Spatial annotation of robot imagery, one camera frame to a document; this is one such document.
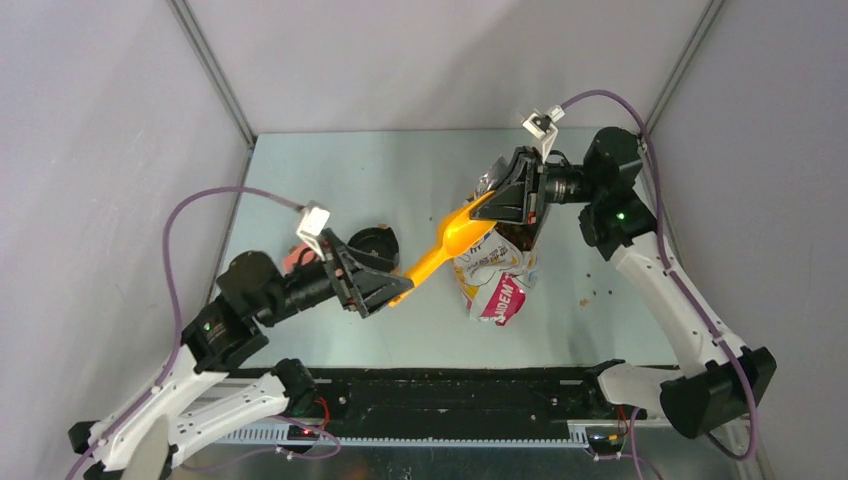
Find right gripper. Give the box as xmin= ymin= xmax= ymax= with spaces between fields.
xmin=468 ymin=146 xmax=603 ymax=225

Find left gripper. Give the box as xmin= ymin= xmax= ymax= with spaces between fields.
xmin=260 ymin=227 xmax=415 ymax=325

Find yellow plastic scoop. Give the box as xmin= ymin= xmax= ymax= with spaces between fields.
xmin=389 ymin=191 xmax=496 ymax=307

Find cat food bag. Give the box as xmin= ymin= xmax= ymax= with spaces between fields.
xmin=451 ymin=156 xmax=551 ymax=327

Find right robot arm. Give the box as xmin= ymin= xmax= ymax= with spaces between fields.
xmin=470 ymin=127 xmax=777 ymax=439

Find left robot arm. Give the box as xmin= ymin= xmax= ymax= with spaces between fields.
xmin=68 ymin=225 xmax=412 ymax=479

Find black pet bowl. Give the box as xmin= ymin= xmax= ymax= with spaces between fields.
xmin=347 ymin=224 xmax=400 ymax=273

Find pink cat bowl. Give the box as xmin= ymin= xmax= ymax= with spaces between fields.
xmin=282 ymin=243 xmax=316 ymax=273

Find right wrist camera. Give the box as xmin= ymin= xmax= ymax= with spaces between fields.
xmin=522 ymin=105 xmax=564 ymax=162

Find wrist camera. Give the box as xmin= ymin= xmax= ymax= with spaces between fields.
xmin=296 ymin=201 xmax=331 ymax=261
xmin=522 ymin=105 xmax=564 ymax=162

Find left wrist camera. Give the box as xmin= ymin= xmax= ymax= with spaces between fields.
xmin=296 ymin=201 xmax=331 ymax=261

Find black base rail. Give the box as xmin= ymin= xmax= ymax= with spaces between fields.
xmin=251 ymin=361 xmax=647 ymax=441

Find aluminium frame rail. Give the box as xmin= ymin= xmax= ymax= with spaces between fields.
xmin=152 ymin=377 xmax=757 ymax=452

